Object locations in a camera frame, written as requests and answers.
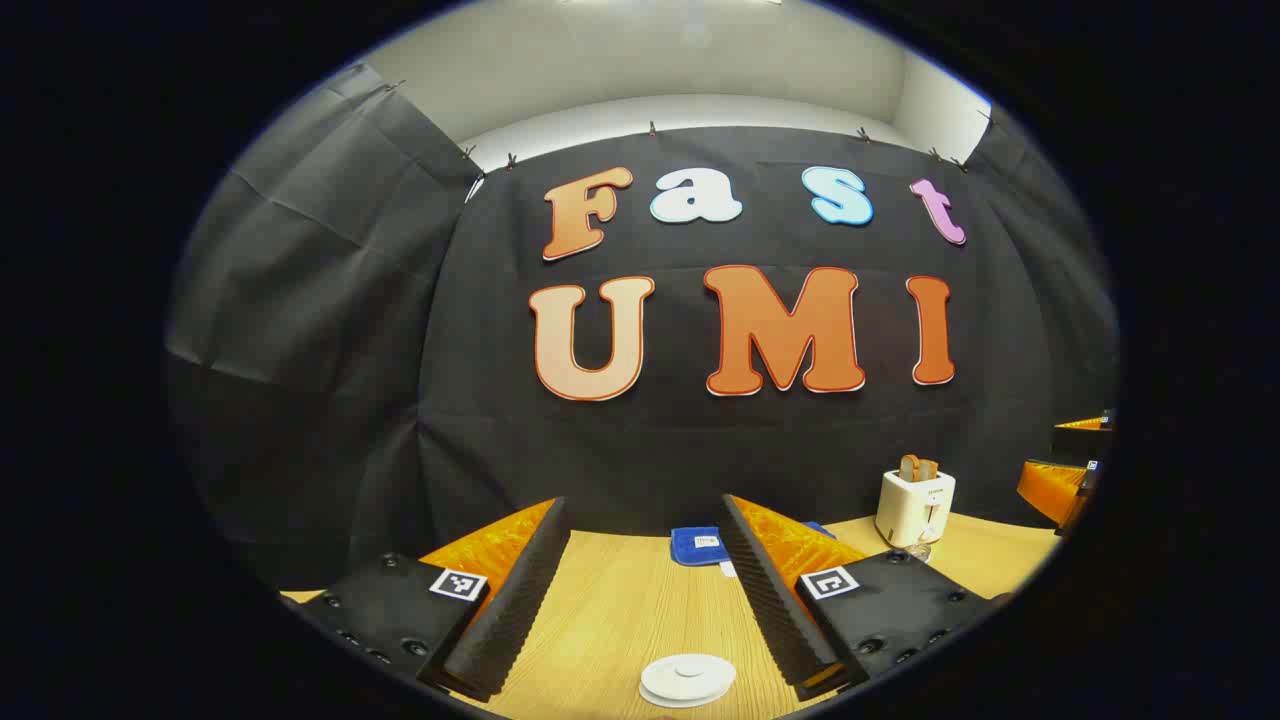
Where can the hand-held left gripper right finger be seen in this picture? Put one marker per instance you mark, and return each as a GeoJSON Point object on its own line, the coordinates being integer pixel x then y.
{"type": "Point", "coordinates": [775, 610]}

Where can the white toaster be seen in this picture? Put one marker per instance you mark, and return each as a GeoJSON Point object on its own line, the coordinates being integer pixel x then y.
{"type": "Point", "coordinates": [915, 505]}

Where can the toasted bread slice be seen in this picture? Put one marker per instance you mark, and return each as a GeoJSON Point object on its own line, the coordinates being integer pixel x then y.
{"type": "Point", "coordinates": [909, 468]}
{"type": "Point", "coordinates": [929, 470]}

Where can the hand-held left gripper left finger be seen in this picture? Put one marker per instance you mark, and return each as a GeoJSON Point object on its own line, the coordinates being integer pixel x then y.
{"type": "Point", "coordinates": [505, 610]}

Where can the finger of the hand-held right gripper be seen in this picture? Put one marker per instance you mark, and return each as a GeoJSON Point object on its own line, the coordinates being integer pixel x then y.
{"type": "Point", "coordinates": [1085, 424]}
{"type": "Point", "coordinates": [1050, 488]}

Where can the blue folded towel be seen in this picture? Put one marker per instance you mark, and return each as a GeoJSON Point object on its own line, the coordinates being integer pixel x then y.
{"type": "Point", "coordinates": [695, 546]}

